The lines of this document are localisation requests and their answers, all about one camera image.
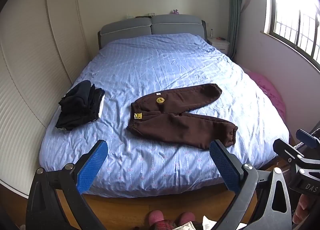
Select grey padded bed headboard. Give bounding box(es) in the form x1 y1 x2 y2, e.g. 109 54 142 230
97 14 208 50

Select white louvered wardrobe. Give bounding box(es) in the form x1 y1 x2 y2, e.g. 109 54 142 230
0 0 92 198

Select person's right hand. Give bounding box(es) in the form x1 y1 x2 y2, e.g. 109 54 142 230
292 194 316 224

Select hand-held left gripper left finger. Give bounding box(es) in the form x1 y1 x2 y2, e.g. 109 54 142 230
26 139 108 230

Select pink blanket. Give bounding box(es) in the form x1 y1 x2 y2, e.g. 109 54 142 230
246 71 286 120

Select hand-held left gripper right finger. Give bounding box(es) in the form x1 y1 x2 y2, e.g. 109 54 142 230
209 139 292 230

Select white nightstand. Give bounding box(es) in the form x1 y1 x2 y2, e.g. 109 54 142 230
209 38 230 55

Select bed with blue sheet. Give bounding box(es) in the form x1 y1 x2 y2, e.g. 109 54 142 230
39 33 290 198

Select white cloth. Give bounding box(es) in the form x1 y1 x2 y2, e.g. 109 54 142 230
201 216 247 230

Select brown pants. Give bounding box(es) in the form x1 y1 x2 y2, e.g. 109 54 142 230
126 83 238 150

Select window with metal grille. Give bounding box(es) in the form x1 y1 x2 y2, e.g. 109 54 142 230
264 0 320 73

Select stack of black folded clothes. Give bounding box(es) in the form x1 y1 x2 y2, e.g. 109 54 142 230
55 80 105 131

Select pink fuzzy slipper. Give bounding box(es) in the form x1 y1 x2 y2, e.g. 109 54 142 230
177 212 196 225
149 210 164 227

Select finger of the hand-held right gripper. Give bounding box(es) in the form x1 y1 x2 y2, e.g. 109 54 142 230
273 139 306 168
296 129 320 148

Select pink slippers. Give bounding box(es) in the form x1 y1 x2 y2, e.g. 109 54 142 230
152 220 203 230

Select green curtain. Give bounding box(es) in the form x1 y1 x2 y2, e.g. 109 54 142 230
227 0 244 60

